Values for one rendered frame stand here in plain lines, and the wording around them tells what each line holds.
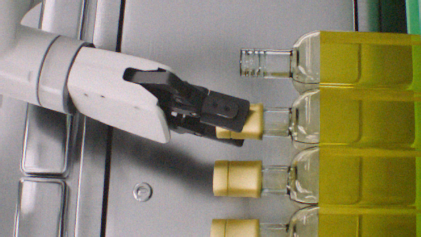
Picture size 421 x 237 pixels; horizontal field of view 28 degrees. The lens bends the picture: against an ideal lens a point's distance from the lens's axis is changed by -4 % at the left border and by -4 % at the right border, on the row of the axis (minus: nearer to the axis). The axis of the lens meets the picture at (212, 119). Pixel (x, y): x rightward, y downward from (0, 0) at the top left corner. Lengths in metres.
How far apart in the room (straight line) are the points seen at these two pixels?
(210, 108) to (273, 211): 0.18
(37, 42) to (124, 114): 0.11
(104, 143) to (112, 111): 0.14
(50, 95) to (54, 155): 0.15
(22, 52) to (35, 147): 0.17
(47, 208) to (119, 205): 0.08
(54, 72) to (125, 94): 0.08
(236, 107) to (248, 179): 0.07
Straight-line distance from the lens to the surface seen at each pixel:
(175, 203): 0.95
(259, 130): 0.82
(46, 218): 0.97
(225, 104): 0.81
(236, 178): 0.81
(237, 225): 0.79
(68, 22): 1.05
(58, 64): 0.84
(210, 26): 1.02
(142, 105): 0.80
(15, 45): 0.86
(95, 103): 0.83
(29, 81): 0.86
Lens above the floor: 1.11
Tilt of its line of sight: 4 degrees up
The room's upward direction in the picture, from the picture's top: 88 degrees counter-clockwise
